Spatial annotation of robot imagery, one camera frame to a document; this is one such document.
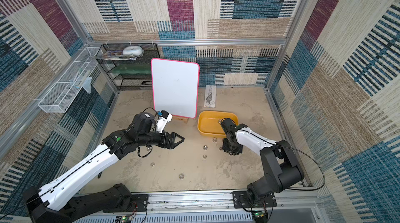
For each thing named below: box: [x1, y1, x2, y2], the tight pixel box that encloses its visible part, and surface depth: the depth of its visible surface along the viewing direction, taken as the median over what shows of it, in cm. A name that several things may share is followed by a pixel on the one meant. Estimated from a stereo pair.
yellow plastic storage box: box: [197, 110, 240, 138], surface depth 101 cm
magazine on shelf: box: [88, 50, 138, 61], surface depth 83 cm
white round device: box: [122, 45, 144, 57], surface depth 91 cm
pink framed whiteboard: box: [151, 58, 200, 119], surface depth 91 cm
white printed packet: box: [204, 84, 217, 108], surface depth 117 cm
